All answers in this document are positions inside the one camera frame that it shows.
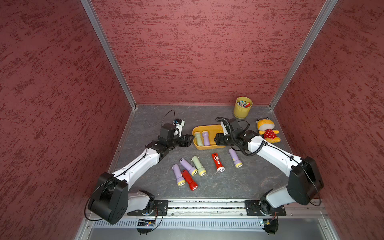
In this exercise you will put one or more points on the yellow plush toy red dress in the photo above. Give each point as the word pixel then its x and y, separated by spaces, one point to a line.
pixel 266 128

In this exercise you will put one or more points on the left corner aluminium post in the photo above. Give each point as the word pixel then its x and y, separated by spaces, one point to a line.
pixel 97 26

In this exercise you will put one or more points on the yellow pen cup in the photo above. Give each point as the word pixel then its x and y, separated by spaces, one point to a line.
pixel 242 113

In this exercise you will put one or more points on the corner aluminium post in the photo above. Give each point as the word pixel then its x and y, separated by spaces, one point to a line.
pixel 97 26
pixel 313 33

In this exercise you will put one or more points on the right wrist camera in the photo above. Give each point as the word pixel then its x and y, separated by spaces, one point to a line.
pixel 232 126

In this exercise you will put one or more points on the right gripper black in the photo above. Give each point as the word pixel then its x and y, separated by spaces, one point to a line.
pixel 220 140

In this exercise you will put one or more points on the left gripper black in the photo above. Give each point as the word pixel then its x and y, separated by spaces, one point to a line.
pixel 185 142

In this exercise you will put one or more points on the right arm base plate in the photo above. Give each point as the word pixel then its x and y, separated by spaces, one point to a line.
pixel 258 208

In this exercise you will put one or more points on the green flashlight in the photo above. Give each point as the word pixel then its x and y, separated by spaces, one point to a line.
pixel 198 139
pixel 201 170

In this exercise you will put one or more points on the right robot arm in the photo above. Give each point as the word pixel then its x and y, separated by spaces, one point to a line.
pixel 304 183

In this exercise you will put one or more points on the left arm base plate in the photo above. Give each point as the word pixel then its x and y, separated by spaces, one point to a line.
pixel 154 208

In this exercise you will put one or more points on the red flashlight white head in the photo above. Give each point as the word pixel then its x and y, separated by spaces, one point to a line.
pixel 218 163

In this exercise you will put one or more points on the purple flashlight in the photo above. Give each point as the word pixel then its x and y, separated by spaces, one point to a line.
pixel 179 178
pixel 237 162
pixel 206 138
pixel 188 167

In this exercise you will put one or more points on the right corner aluminium post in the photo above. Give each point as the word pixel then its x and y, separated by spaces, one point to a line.
pixel 313 33

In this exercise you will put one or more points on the red flashlight lower left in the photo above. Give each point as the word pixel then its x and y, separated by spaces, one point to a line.
pixel 192 184

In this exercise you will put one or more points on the yellow plastic storage box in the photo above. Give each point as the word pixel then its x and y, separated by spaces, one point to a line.
pixel 213 130

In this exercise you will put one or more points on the pens in cup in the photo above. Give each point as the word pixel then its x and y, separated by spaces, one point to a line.
pixel 244 104

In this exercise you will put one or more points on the aluminium front rail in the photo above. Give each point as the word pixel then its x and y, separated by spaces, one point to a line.
pixel 220 208

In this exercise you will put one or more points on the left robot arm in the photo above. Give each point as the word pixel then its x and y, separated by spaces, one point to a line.
pixel 111 199

